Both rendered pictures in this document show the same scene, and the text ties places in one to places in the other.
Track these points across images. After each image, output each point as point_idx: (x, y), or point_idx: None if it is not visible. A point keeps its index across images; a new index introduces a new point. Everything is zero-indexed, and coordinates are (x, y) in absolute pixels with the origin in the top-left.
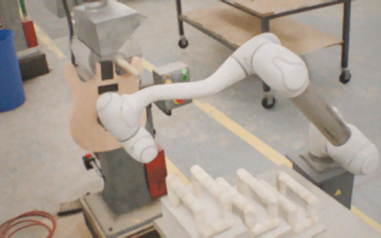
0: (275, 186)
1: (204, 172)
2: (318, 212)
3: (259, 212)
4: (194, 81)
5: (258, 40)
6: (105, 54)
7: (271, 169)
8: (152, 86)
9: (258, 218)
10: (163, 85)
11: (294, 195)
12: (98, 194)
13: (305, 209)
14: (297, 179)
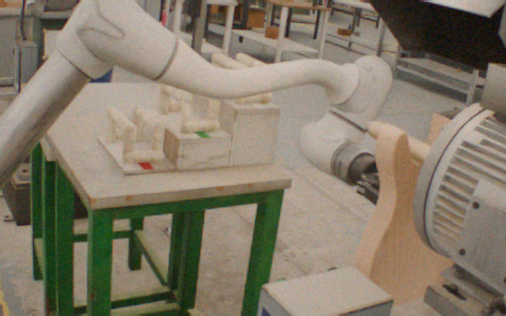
0: (124, 177)
1: (235, 62)
2: (92, 151)
3: (171, 120)
4: (246, 70)
5: (127, 2)
6: (416, 44)
7: (115, 196)
8: (314, 59)
9: (174, 118)
10: (297, 60)
11: (106, 167)
12: None
13: (104, 156)
14: (89, 178)
